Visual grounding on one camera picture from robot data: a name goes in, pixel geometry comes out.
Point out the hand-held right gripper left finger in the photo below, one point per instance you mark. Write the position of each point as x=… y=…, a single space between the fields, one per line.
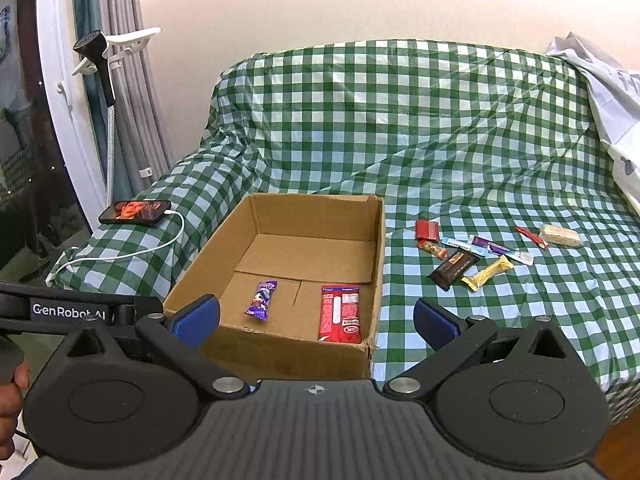
x=194 y=324

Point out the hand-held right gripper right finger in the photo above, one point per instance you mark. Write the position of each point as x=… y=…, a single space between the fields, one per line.
x=436 y=322

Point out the dark brown chocolate bar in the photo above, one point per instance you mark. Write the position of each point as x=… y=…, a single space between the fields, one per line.
x=452 y=269

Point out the yellow snack bar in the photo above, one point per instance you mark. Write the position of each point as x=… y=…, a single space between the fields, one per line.
x=487 y=272

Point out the orange snack bar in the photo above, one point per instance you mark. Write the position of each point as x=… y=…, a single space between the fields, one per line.
x=433 y=249

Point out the blue white snack stick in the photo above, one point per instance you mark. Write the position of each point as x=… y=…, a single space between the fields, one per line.
x=459 y=245

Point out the purple white snack packet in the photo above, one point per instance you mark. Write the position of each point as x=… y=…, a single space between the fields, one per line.
x=487 y=246

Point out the small red snack packet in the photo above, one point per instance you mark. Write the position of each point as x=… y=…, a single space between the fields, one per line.
x=427 y=230

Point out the cardboard box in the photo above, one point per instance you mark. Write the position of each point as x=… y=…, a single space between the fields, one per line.
x=300 y=255

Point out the thin red snack stick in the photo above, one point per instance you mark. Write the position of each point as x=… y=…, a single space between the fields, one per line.
x=532 y=237

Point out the beige cracker packet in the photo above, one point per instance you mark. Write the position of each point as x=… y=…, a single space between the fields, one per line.
x=560 y=235

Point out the person's left hand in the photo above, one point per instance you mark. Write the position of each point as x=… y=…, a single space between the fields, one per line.
x=9 y=410

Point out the large red snack packet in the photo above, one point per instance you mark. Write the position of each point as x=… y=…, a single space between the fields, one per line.
x=340 y=315

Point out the black smartphone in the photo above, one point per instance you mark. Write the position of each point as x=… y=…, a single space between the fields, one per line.
x=134 y=211

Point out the green checkered cloth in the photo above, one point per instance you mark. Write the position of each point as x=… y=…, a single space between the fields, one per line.
x=400 y=125

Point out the grey curtain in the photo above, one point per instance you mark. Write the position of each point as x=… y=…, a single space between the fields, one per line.
x=145 y=110

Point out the black garment steamer head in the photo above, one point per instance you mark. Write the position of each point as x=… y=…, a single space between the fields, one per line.
x=91 y=46

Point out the white plastic bag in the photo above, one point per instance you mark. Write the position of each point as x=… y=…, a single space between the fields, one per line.
x=612 y=95

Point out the white door frame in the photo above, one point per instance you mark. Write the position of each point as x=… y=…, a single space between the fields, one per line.
x=62 y=85

